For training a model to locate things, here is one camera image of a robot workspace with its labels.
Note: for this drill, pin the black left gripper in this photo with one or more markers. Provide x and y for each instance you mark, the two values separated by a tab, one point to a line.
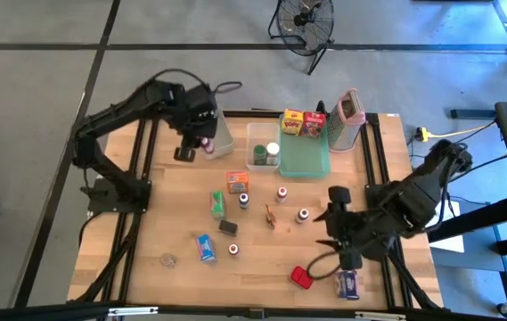
199	111

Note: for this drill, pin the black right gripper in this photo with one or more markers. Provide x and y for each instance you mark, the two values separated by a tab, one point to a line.
353	232

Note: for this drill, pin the red food colouring bottle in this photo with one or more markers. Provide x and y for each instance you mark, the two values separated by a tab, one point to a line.
207	145
233	249

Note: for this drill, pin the red plastic box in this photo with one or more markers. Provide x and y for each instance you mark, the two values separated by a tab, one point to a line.
301	278

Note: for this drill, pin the green lid spice jar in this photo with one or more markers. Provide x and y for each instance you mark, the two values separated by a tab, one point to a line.
259	155

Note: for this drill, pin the orange mini cereal box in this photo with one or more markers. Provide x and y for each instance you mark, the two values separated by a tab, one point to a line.
237	183

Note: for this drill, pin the white lid spice jar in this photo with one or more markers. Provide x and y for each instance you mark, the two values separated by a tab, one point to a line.
272	149

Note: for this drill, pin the blue food colouring bottle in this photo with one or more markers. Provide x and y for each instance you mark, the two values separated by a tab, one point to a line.
243	199

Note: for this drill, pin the yellow Corn Pops box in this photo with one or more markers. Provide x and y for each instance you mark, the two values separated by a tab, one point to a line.
292	122

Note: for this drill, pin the green mini cereal box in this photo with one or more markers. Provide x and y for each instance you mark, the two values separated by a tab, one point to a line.
218	205

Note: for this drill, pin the red Froot Loops box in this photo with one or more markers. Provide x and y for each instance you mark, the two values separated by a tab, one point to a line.
313	125

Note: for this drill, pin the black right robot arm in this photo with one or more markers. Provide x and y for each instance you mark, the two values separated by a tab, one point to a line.
413	200

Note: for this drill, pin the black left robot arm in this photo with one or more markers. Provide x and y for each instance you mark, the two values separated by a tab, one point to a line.
115	111

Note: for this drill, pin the purple food colouring bottle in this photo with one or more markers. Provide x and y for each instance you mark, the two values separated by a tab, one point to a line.
302	215

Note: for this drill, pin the pink food colouring bottle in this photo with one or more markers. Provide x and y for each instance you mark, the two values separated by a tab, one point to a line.
281	193

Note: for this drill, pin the navy mini cereal box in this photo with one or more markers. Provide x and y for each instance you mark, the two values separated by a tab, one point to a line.
347	287

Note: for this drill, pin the clear plastic container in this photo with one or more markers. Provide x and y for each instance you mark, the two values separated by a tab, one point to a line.
262	134

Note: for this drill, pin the green plastic tray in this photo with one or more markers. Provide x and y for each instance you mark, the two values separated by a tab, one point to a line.
304	156

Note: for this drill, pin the dark green small box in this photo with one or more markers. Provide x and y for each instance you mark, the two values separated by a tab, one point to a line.
228	227

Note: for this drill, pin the blue Rice Krispies box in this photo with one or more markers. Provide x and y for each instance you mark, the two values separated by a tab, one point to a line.
206	248

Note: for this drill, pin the white paper sheet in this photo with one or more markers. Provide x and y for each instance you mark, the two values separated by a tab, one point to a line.
451	243

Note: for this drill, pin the black floor fan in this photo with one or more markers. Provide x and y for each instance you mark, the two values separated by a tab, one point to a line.
301	20

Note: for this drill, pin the small clear glass jar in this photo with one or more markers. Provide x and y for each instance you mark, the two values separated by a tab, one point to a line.
168	260

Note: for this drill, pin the blue metal floor beam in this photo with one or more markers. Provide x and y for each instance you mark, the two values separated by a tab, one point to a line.
471	113

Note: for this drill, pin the black caster wheel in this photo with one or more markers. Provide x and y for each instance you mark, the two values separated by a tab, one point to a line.
504	309

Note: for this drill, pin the black aluminium crossbar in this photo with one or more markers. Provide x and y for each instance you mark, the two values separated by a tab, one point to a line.
35	315

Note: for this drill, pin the black aluminium table frame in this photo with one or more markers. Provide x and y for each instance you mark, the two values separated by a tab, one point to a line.
244	114

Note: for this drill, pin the silver metal bracket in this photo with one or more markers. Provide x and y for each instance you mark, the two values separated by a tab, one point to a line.
133	311
380	316

